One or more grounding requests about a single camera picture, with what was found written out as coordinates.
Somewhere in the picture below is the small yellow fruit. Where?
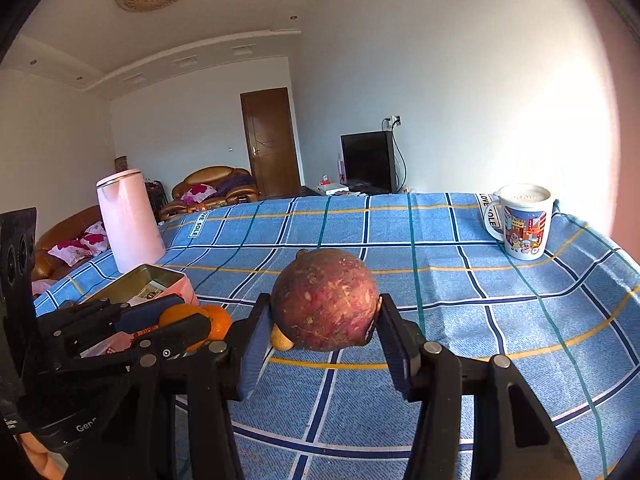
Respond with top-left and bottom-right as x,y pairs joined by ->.
271,324 -> 295,351

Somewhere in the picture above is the metal tin box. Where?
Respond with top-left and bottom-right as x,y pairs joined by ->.
75,263 -> 201,358

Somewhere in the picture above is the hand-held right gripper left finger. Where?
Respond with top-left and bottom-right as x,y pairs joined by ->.
102,294 -> 274,480

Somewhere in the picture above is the brown wooden door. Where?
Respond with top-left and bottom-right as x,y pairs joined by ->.
239,87 -> 303,199

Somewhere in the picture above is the brown leather sofa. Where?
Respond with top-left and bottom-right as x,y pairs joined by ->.
32,204 -> 112,282

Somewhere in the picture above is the blue plaid tablecloth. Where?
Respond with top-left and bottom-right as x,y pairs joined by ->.
33,191 -> 640,480

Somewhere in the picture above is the brown leather armchair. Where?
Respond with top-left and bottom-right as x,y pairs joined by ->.
171,166 -> 261,221

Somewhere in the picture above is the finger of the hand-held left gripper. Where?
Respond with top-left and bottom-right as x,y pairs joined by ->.
54,315 -> 213,387
37,293 -> 187,357

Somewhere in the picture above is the pink electric kettle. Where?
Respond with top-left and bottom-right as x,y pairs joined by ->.
95,168 -> 167,275

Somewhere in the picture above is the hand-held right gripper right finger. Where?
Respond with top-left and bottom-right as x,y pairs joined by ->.
379,294 -> 582,480

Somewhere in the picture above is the person's left hand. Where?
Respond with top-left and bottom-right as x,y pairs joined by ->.
21,432 -> 68,480

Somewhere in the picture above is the purple sweet potato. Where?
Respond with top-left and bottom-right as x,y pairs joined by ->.
270,248 -> 380,352

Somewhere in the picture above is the black television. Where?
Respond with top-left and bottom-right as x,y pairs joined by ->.
340,130 -> 397,194

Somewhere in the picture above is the orange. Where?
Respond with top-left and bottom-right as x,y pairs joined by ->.
200,304 -> 234,354
158,303 -> 213,352

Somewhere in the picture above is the white cartoon print mug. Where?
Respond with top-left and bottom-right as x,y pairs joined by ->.
482,183 -> 556,261

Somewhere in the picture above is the purple blanket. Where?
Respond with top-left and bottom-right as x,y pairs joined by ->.
214,170 -> 254,192

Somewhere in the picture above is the floral cushion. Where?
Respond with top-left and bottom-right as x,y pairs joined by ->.
47,220 -> 111,267
181,183 -> 218,204

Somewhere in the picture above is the black power cable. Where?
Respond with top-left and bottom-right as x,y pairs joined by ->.
391,125 -> 411,194

